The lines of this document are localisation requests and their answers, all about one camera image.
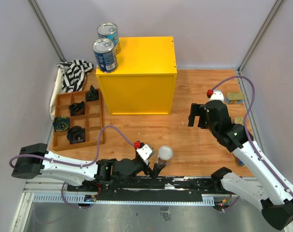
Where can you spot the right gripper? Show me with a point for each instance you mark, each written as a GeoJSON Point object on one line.
{"type": "Point", "coordinates": [196, 109]}

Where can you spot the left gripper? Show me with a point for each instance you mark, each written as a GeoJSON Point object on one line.
{"type": "Point", "coordinates": [157, 168]}

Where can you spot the white lid clear jar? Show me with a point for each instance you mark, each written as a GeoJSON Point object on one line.
{"type": "Point", "coordinates": [165, 154]}

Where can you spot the dark blue tin can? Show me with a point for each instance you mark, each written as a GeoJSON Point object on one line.
{"type": "Point", "coordinates": [105, 54]}

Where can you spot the blue label tin can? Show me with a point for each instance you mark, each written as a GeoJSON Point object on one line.
{"type": "Point", "coordinates": [110, 31]}

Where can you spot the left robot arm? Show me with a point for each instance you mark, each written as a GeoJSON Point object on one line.
{"type": "Point", "coordinates": [36, 160]}

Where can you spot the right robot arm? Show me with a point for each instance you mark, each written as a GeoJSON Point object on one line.
{"type": "Point", "coordinates": [274, 194]}

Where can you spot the yellow wooden box counter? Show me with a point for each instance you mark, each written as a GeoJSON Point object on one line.
{"type": "Point", "coordinates": [145, 79]}

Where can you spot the gold rectangular tin can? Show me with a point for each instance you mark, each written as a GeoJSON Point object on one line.
{"type": "Point", "coordinates": [234, 98]}

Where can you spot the gold oval tin can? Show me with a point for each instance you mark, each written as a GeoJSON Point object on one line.
{"type": "Point", "coordinates": [239, 120]}

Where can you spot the colourful tall can lying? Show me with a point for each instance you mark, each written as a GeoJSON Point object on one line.
{"type": "Point", "coordinates": [239, 162]}

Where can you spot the wooden compartment tray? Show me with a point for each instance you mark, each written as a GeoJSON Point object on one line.
{"type": "Point", "coordinates": [92, 121]}

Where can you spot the black rolled cloth lower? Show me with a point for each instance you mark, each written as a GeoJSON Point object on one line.
{"type": "Point", "coordinates": [76, 135]}

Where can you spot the black rolled cloth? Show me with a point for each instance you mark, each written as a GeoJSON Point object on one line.
{"type": "Point", "coordinates": [76, 135]}
{"type": "Point", "coordinates": [77, 108]}

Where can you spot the black folded cloth top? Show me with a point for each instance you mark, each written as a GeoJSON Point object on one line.
{"type": "Point", "coordinates": [92, 94]}

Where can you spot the black rolled cloth middle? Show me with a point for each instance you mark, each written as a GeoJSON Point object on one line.
{"type": "Point", "coordinates": [77, 108]}

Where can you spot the blue yellow rolled cloth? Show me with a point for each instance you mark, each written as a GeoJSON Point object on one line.
{"type": "Point", "coordinates": [61, 123]}

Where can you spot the black white striped cloth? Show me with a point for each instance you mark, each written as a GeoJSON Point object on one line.
{"type": "Point", "coordinates": [74, 74]}

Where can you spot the white cloth roll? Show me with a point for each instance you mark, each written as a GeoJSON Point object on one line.
{"type": "Point", "coordinates": [57, 90]}

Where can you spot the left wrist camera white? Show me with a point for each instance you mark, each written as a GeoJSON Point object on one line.
{"type": "Point", "coordinates": [143, 150]}

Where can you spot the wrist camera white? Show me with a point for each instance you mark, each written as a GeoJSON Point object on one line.
{"type": "Point", "coordinates": [143, 150]}
{"type": "Point", "coordinates": [215, 95]}

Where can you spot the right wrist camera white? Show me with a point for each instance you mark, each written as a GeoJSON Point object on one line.
{"type": "Point", "coordinates": [215, 95]}

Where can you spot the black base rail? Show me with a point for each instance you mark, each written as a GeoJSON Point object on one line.
{"type": "Point", "coordinates": [145, 189]}

